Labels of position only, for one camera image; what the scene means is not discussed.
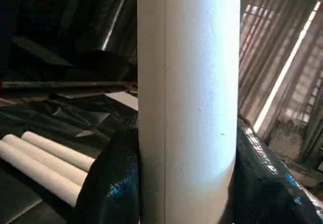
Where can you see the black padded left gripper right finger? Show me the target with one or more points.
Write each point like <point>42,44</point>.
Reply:
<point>267,183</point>

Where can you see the white flat board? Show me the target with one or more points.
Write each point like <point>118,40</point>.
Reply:
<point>123,101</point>

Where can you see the black work mat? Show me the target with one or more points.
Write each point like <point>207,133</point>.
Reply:
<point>55,118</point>

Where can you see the grey curtain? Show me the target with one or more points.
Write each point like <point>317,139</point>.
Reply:
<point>282,57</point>

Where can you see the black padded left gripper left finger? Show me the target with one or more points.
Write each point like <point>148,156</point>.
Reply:
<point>111,183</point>

